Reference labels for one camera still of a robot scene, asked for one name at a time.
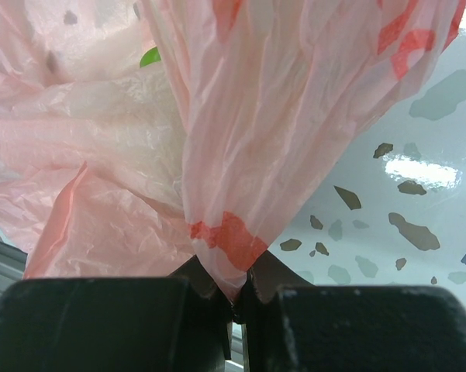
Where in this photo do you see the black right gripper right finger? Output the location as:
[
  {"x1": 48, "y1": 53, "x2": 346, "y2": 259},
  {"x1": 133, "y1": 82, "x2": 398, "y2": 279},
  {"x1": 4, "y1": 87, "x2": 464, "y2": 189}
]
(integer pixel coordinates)
[{"x1": 240, "y1": 253, "x2": 466, "y2": 371}]

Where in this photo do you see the green toy apple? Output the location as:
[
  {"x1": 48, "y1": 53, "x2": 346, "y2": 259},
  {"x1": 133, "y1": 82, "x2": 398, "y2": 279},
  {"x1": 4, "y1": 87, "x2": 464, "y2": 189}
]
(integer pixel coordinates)
[{"x1": 139, "y1": 47, "x2": 161, "y2": 68}]

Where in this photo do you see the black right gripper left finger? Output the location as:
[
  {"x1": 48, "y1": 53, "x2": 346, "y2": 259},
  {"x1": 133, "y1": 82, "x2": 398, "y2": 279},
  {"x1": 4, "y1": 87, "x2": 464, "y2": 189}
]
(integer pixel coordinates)
[{"x1": 0, "y1": 258, "x2": 231, "y2": 371}]

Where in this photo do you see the pink plastic bag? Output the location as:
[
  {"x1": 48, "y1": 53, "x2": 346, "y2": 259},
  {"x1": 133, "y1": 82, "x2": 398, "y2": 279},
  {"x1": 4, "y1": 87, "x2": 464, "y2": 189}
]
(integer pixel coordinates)
[{"x1": 0, "y1": 1, "x2": 466, "y2": 298}]

